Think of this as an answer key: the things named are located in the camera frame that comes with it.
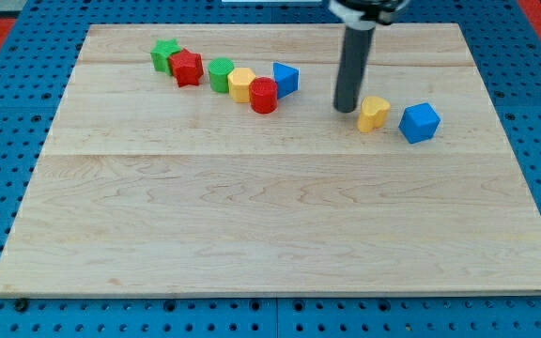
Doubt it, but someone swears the red star block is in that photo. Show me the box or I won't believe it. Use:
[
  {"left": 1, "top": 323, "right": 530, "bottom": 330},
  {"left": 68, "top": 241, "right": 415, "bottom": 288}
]
[{"left": 168, "top": 49, "right": 204, "bottom": 87}]

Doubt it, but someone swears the blue triangle block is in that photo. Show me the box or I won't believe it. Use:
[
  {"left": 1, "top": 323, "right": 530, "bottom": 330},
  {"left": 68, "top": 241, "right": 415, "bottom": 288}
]
[{"left": 272, "top": 62, "right": 300, "bottom": 99}]

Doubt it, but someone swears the yellow heart block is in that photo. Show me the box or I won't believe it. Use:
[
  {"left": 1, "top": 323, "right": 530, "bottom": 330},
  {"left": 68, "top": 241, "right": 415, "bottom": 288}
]
[{"left": 357, "top": 96, "right": 391, "bottom": 133}]

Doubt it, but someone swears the blue cube block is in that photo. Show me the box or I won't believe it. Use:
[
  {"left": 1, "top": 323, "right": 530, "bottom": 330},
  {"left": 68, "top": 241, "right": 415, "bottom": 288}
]
[{"left": 398, "top": 102, "right": 441, "bottom": 144}]

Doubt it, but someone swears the yellow hexagon block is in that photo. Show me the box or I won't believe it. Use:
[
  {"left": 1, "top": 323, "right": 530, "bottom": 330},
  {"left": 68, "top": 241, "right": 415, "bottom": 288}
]
[{"left": 227, "top": 68, "right": 255, "bottom": 103}]

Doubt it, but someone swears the red cylinder block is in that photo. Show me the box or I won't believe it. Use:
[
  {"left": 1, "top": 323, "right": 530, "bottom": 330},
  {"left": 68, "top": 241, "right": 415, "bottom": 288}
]
[{"left": 249, "top": 77, "right": 278, "bottom": 115}]

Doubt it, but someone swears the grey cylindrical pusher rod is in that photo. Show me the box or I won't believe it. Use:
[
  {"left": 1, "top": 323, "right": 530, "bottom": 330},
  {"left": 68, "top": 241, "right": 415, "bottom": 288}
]
[{"left": 332, "top": 26, "right": 375, "bottom": 114}]

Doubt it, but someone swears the green star block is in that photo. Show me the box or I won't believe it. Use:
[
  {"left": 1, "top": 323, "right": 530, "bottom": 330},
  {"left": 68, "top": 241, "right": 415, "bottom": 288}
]
[{"left": 150, "top": 38, "right": 182, "bottom": 76}]

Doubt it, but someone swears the green cylinder block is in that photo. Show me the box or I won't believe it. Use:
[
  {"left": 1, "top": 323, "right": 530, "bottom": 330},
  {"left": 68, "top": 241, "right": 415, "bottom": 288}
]
[{"left": 208, "top": 57, "right": 235, "bottom": 93}]

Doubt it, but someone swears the wooden board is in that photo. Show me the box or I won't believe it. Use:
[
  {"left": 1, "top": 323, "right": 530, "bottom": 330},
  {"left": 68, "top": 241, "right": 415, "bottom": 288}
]
[{"left": 0, "top": 23, "right": 541, "bottom": 299}]

